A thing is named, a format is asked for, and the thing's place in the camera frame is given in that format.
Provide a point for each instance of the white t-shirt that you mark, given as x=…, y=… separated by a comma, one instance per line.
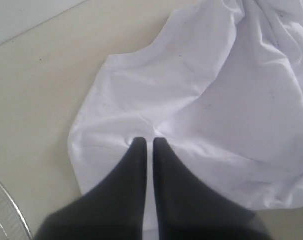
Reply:
x=223, y=84

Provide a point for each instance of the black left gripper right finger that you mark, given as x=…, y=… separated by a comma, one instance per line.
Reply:
x=187, y=209

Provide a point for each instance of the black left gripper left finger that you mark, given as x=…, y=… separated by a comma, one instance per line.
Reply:
x=113, y=210

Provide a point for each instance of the metal mesh basket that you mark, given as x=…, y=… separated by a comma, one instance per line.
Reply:
x=12, y=223

